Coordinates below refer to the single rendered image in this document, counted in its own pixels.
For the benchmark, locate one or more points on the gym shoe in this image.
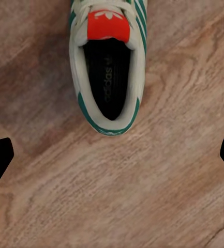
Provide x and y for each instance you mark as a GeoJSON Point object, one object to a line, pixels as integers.
{"type": "Point", "coordinates": [107, 50]}

